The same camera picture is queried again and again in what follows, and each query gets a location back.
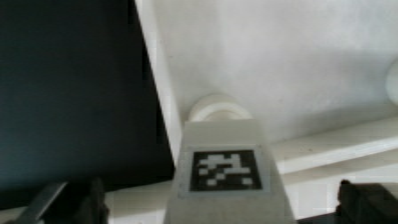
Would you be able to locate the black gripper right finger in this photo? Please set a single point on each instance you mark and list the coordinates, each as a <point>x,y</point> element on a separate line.
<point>367,204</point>

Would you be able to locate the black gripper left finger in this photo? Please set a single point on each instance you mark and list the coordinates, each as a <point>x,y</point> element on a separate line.
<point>67,204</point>

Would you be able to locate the white table leg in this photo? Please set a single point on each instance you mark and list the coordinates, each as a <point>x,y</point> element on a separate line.
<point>227,190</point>

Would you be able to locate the white square tabletop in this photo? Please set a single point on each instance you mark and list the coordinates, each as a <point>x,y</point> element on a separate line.
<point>295,55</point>

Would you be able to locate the white L-shaped obstacle fence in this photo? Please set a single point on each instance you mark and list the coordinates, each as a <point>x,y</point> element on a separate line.
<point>138,187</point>

